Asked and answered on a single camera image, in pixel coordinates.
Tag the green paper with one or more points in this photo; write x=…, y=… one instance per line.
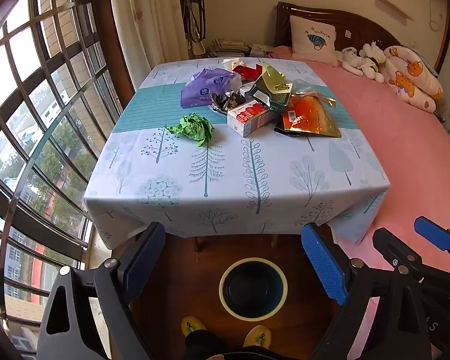
x=193, y=127

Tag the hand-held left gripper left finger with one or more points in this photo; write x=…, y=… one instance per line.
x=146, y=257

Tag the table with tree-print cloth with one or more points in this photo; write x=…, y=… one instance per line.
x=228, y=180

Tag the round blue trash bin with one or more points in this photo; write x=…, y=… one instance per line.
x=253, y=288

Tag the person's black pants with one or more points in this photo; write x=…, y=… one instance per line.
x=210, y=347

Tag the barred window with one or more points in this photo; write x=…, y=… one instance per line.
x=41, y=120

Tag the gold and green foil bag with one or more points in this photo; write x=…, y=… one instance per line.
x=273, y=86

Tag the white embroidered pillow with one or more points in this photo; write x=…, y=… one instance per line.
x=311, y=37

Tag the dark wooden headboard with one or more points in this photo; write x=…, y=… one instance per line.
x=360, y=22

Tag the cream curtain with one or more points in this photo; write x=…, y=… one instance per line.
x=161, y=15

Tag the stack of books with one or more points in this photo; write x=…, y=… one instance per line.
x=228, y=47

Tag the orange snack bag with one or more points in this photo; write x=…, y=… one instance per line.
x=307, y=116

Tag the red and white carton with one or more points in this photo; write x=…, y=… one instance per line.
x=247, y=118

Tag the black and silver wrapper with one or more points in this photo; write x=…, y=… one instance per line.
x=227, y=102

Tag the white booklet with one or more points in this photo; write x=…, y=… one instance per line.
x=260, y=49

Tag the wooden wall shelf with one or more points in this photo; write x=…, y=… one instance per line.
x=393, y=7

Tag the purple plastic packet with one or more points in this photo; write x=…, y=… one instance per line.
x=202, y=88

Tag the clear plastic bag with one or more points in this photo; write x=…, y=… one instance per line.
x=307, y=88

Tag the red wrapper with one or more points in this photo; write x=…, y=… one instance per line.
x=247, y=71

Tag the white tissue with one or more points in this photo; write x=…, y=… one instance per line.
x=232, y=63

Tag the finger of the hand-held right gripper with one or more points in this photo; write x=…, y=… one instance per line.
x=388, y=245
x=435, y=232

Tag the white and yellow plush toy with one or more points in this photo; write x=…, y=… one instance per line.
x=371, y=62

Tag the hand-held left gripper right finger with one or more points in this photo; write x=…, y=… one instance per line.
x=322, y=262

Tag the yellow knitted slipper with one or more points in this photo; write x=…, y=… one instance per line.
x=195, y=326
x=257, y=335

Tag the bear-print pillow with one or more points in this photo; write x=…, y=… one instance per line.
x=408, y=78

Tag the bed with pink sheet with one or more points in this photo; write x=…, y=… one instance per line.
x=397, y=157

